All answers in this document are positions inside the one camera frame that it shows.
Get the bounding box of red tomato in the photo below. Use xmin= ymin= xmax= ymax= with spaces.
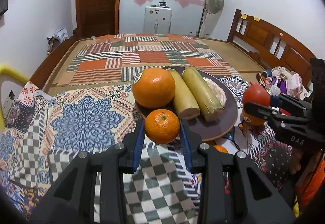
xmin=242 ymin=84 xmax=271 ymax=106

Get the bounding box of small mandarin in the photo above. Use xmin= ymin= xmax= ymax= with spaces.
xmin=144 ymin=109 xmax=180 ymax=144
xmin=213 ymin=145 xmax=229 ymax=154

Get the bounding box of large orange with sticker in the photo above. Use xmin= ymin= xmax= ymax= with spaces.
xmin=242 ymin=110 xmax=265 ymax=126

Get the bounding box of pile of toys and clutter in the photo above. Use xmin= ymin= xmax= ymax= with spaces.
xmin=256 ymin=66 xmax=312 ymax=100

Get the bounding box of dark purple plate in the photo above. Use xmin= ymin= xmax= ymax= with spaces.
xmin=132 ymin=66 xmax=238 ymax=142

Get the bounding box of patchwork patterned cloth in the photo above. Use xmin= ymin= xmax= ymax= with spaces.
xmin=0 ymin=75 xmax=298 ymax=224

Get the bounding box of standing electric fan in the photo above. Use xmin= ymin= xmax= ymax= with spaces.
xmin=198 ymin=0 xmax=225 ymax=38

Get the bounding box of yellow chair back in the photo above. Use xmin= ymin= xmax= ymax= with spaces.
xmin=0 ymin=65 xmax=29 ymax=131

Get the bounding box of white suitcase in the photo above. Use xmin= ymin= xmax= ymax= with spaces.
xmin=143 ymin=2 xmax=172 ymax=34

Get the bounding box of striped patchwork bed blanket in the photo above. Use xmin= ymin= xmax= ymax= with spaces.
xmin=54 ymin=34 xmax=239 ymax=87

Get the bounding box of clothes pile by door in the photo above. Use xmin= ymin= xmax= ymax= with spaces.
xmin=47 ymin=28 xmax=68 ymax=54

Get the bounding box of wooden bed frame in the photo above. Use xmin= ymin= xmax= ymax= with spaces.
xmin=30 ymin=10 xmax=314 ymax=91

